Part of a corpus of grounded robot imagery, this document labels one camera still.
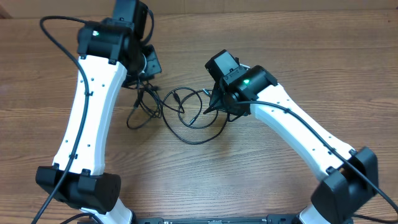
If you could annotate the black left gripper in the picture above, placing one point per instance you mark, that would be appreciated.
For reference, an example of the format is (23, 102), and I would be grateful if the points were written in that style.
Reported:
(153, 66)

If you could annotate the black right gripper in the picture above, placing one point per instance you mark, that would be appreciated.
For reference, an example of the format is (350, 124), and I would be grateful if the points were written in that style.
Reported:
(216, 101)

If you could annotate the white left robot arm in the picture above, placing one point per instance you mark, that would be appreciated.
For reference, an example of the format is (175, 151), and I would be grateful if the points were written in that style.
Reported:
(112, 54)

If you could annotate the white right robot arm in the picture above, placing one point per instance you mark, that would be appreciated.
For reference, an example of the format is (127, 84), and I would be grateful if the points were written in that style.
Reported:
(347, 178)

